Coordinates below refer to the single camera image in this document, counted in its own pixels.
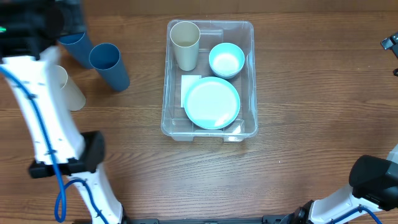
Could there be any dark blue cup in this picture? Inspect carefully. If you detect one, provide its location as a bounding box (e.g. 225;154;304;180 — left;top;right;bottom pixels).
58;32;93;69
89;43;130;91

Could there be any cream cup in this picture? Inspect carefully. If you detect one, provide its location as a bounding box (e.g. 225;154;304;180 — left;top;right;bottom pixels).
170;21;201;71
55;65;86;111

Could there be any dark blue cup front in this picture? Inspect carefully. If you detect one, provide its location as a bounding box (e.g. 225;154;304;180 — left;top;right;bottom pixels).
89;43;130;91

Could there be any cream cup front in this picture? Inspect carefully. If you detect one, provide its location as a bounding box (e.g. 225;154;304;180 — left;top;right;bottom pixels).
170;21;201;71

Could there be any light blue bowl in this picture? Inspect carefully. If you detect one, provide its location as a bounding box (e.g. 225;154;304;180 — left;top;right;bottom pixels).
208;42;245;74

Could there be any light blue plate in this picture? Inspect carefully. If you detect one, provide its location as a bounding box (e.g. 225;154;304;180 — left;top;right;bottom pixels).
183;77;241;130

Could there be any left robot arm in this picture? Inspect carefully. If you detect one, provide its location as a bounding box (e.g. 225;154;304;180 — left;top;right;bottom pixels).
1;0;129;223

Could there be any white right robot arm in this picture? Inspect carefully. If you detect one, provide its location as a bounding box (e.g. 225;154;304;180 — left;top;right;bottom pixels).
281;147;397;223

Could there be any clear plastic storage bin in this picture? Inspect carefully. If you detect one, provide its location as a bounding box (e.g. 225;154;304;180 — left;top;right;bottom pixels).
161;19;259;142

